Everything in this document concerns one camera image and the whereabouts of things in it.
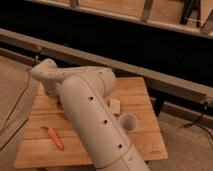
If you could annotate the white sponge block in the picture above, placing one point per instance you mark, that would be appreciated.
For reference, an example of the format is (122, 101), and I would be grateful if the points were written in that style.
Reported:
(114, 105)

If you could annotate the wooden table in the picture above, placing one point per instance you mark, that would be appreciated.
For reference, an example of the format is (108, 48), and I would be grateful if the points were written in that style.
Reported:
(37, 150)

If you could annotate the orange carrot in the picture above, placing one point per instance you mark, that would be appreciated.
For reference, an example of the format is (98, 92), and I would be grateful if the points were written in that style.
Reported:
(55, 137)

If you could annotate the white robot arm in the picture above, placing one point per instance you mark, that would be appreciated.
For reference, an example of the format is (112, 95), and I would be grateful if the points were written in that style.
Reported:
(82, 92)

